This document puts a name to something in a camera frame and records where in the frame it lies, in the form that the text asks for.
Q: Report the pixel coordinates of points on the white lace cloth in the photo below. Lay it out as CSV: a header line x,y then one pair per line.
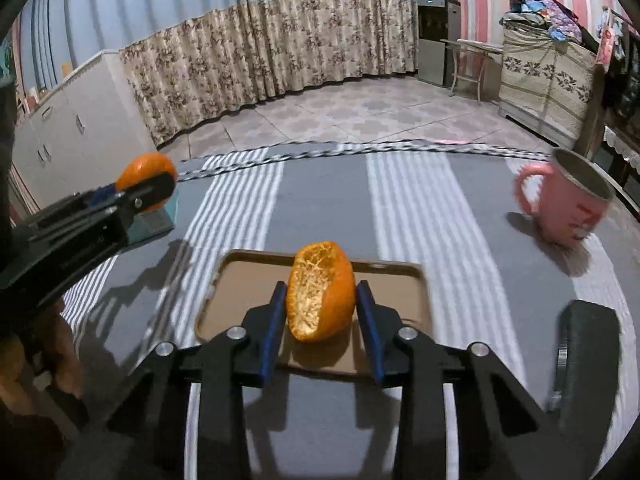
x,y
625,142

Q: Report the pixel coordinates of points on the blue and floral curtain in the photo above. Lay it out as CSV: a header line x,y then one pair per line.
x,y
250,50

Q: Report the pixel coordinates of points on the patterned cloth covered cabinet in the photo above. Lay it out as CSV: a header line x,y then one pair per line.
x,y
545,80

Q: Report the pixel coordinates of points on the pink mug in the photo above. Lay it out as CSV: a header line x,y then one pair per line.
x,y
565,200

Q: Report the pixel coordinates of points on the small metal table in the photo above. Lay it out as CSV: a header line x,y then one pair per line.
x,y
472,45

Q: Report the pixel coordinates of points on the white cabinet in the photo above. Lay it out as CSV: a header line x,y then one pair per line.
x,y
75,125

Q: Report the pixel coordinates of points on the row of hanging clothes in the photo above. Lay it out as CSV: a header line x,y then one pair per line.
x,y
627,90

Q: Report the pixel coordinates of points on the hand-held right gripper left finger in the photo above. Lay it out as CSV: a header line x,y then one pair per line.
x,y
272,330

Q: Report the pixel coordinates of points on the brown tray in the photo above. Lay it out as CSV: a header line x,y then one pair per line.
x,y
240,300

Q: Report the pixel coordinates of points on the peeled orange fruit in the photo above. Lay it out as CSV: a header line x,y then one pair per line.
x,y
145,167

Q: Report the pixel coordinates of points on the black rectangular box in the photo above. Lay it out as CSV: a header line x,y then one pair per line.
x,y
585,350

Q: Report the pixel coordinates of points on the grey striped tablecloth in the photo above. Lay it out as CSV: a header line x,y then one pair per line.
x,y
325,200

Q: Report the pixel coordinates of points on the orange peel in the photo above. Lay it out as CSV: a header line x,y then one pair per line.
x,y
320,300

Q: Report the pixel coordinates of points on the person's left hand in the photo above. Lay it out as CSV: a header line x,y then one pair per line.
x,y
65,355

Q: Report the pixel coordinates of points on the grey water dispenser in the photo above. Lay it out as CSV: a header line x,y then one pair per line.
x,y
435,40

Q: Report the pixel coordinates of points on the teal box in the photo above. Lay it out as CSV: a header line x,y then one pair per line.
x,y
155,220

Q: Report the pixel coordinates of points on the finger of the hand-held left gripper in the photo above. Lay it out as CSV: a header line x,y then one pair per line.
x,y
150,192

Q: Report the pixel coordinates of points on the pile of colourful clothes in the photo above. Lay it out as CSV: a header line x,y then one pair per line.
x,y
540,10

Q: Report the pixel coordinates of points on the red hanging bag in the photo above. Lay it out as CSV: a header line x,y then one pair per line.
x,y
607,40

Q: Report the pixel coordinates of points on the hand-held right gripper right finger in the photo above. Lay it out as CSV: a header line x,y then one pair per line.
x,y
367,330

